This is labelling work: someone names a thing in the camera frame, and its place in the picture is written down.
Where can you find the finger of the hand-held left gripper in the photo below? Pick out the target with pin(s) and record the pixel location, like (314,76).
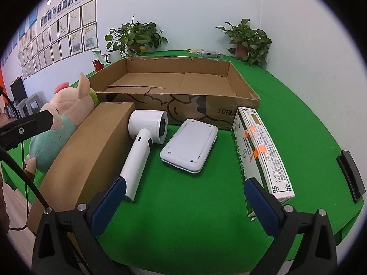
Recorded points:
(28,127)

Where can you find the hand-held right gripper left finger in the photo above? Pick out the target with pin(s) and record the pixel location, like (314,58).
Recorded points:
(107,203)

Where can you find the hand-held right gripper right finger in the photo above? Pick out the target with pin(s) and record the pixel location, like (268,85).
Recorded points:
(262,206)

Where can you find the white hair dryer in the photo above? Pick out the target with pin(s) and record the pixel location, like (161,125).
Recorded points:
(137,154)

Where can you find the pink pig plush toy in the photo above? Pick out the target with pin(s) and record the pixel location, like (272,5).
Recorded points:
(77,97)

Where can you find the long brown cardboard box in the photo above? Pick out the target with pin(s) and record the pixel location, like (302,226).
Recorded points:
(86,149)

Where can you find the white plastic device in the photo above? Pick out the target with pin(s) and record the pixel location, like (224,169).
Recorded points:
(187,146)

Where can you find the large cardboard box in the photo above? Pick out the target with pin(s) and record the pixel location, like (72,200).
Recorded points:
(189,108)

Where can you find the grey plastic stools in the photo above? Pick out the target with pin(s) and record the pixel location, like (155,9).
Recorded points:
(30,101)

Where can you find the green and white medicine box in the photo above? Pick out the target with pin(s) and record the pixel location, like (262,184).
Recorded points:
(263,149)

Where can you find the green table cloth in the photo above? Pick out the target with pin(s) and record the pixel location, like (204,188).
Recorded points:
(200,206)

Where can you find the small red box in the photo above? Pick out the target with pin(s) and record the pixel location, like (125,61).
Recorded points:
(98,65)

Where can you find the black phone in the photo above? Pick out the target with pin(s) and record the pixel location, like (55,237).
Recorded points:
(351,174)

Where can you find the green snack packet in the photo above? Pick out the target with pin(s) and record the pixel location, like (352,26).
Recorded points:
(96,55)

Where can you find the white mug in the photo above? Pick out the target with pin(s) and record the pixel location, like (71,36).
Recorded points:
(114,56)

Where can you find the bushy potted green plant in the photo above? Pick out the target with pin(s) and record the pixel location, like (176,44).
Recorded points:
(134,35)

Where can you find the flat printed packet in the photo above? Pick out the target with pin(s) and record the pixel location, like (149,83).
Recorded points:
(210,53)

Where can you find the green plant in red pot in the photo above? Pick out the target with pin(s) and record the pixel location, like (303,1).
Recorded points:
(246,41)

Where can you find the group of framed wall certificates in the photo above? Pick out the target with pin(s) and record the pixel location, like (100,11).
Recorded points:
(64,37)

